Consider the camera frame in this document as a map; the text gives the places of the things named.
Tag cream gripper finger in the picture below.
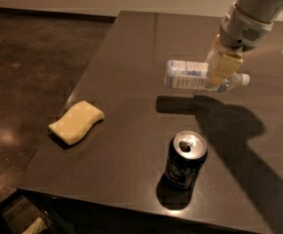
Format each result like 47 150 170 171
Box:
205 35 227 64
209 54 243 86

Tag clear plastic water bottle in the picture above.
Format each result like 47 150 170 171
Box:
165 59 250 92

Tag yellow object under table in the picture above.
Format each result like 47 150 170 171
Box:
21 217 47 234

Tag dark table frame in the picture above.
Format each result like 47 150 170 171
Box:
0 191 68 234

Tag blue pepsi can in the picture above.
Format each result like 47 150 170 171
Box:
165 131 208 190

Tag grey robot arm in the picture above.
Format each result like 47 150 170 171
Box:
206 0 283 87

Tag yellow sponge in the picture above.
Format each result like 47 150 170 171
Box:
49 100 104 145

